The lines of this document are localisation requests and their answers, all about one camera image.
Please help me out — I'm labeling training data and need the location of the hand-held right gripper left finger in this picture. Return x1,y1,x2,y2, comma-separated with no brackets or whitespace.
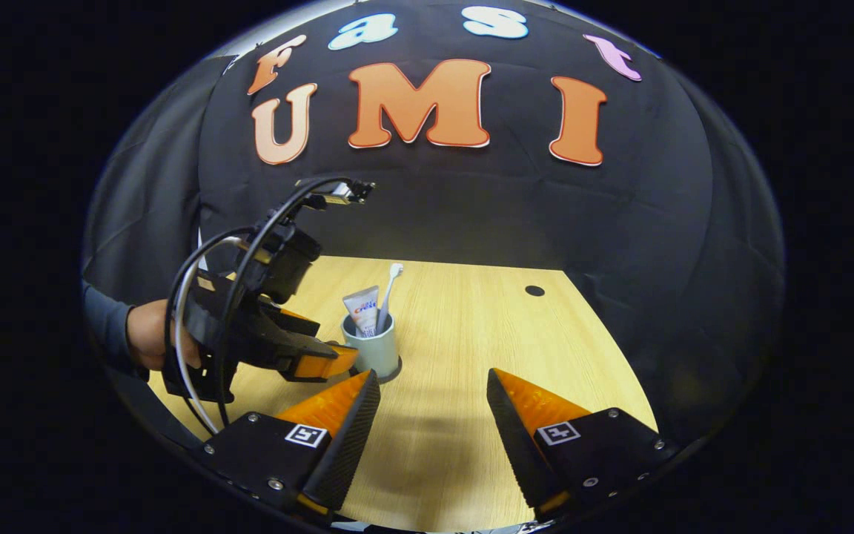
201,369,383,520

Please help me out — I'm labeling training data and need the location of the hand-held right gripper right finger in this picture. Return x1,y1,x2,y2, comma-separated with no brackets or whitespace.
486,367,680,521

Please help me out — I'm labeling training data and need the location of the light blue cup wooden handle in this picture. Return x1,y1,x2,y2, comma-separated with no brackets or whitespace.
341,311,400,380

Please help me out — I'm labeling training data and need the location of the white toothpaste tube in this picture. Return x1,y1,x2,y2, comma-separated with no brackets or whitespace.
342,286,382,339

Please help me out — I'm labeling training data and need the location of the dark brown round coaster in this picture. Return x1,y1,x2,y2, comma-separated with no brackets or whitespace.
349,356,404,385

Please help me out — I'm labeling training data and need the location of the white toothbrush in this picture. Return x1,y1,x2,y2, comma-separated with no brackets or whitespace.
376,263,406,334

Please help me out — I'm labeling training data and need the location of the wooden desktop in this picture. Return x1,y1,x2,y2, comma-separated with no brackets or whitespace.
147,256,660,533

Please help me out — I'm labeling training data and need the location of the black cable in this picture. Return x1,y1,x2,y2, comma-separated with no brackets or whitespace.
163,226,259,435
216,177,358,430

